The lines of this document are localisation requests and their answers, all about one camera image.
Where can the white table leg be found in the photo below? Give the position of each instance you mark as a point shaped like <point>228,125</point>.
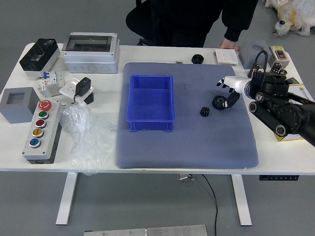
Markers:
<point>242,201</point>
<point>66,199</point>

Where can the black table control panel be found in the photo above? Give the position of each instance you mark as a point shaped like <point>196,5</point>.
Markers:
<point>279,177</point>

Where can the white wall switch panel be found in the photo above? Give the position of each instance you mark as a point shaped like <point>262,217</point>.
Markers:
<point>226,56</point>

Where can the black office chair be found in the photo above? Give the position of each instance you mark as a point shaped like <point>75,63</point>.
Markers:
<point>140,42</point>

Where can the grey block with round hole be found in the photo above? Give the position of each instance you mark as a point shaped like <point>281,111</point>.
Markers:
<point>247,59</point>

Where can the black-lidded white enclosure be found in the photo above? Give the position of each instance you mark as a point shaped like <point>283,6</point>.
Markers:
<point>37,56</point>

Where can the person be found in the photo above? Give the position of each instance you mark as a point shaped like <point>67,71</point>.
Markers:
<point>184,19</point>

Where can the grey cube with square hole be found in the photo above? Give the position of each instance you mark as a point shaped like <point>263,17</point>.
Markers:
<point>27,108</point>

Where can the person's left forearm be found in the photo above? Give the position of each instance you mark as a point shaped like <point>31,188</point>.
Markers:
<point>237,27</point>

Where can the black round nut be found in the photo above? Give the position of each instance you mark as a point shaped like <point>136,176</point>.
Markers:
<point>197,59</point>

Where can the metal under-table bracket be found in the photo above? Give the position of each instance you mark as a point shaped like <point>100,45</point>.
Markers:
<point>184,177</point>

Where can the big black gear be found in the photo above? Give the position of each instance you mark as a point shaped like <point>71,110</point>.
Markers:
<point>217,102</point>

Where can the silver metal plate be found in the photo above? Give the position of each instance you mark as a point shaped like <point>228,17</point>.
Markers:
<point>147,231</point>

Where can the small flat black device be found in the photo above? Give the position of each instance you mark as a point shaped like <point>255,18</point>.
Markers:
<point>294,81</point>

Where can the clear plastic bag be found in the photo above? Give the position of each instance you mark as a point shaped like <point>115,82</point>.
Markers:
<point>86,137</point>

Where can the grey windowed distribution box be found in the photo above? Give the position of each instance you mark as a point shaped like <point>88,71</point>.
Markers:
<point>91,59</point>

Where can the black power adapter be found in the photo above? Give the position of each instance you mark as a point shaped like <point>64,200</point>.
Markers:
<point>82,86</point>

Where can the white blue circuit breaker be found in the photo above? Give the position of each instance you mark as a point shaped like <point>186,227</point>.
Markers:
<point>50,76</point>

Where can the blue plastic box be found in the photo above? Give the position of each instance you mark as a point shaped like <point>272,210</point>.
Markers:
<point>150,103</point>

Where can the grey two-button switch box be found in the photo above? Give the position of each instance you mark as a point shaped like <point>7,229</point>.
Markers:
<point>280,55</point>

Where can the grey-blue mat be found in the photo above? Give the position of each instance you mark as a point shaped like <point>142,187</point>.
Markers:
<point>184,147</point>

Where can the white yellow plush toy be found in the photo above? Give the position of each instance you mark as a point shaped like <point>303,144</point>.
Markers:
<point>292,14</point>

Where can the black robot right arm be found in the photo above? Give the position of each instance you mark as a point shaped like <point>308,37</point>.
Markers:
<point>290,115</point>

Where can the small black gear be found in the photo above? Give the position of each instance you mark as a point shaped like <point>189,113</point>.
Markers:
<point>204,111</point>

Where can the person's left hand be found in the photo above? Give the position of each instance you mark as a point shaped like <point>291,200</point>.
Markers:
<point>227,44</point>

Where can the grey five-button control station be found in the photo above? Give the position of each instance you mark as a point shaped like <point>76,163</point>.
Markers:
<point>46,137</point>

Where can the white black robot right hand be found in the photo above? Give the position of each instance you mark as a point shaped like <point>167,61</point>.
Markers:
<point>236,83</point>

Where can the white orange circuit breaker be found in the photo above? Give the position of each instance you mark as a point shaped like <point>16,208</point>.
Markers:
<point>43,84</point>

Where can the white wall socket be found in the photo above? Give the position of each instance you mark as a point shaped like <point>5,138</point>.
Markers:
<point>66,89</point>

